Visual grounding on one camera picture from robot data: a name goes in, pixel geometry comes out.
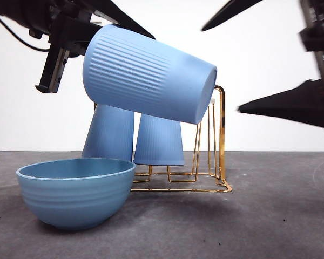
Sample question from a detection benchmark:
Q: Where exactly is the blue ribbed plastic cup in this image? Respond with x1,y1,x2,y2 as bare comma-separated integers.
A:
81,104,135,162
133,113,185,166
82,23,219,125

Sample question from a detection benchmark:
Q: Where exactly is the blue ribbed bowl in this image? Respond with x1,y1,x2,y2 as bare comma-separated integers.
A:
15,158,137,231

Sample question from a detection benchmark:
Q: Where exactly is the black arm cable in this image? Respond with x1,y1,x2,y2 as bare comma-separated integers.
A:
0,9,51,52

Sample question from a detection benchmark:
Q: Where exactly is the gold wire cup rack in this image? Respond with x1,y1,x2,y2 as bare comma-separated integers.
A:
130,85,233,194

